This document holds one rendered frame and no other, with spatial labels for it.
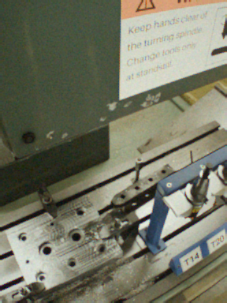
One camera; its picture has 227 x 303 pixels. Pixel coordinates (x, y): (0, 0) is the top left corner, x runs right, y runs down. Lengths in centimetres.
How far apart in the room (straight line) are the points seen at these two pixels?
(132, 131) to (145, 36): 148
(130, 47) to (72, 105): 7
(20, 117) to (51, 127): 3
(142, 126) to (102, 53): 152
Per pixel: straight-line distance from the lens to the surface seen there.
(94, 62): 24
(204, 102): 164
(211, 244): 99
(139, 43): 25
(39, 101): 24
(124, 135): 170
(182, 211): 70
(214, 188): 75
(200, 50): 31
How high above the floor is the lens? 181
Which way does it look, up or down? 48 degrees down
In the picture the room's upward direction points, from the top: 1 degrees clockwise
